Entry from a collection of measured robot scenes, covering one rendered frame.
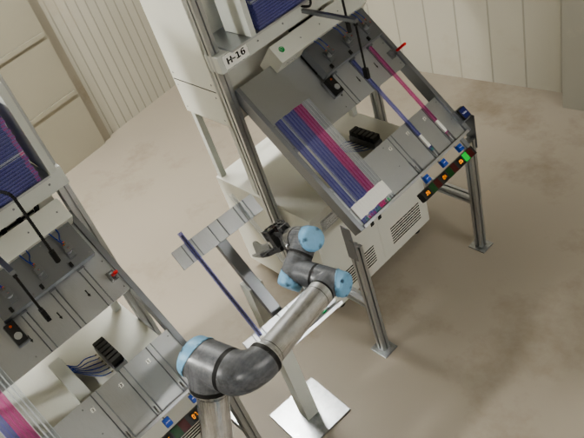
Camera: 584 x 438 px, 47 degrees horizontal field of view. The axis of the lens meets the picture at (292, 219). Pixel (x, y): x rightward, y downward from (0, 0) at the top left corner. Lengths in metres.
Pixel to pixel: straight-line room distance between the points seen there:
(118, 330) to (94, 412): 0.55
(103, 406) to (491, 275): 1.85
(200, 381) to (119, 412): 0.56
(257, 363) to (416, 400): 1.32
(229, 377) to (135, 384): 0.64
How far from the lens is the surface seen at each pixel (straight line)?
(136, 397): 2.25
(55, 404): 2.64
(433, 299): 3.19
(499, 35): 4.34
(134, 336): 2.66
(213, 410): 1.81
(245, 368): 1.66
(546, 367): 2.94
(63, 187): 2.32
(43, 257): 2.26
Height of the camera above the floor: 2.41
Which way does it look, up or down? 39 degrees down
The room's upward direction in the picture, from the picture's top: 20 degrees counter-clockwise
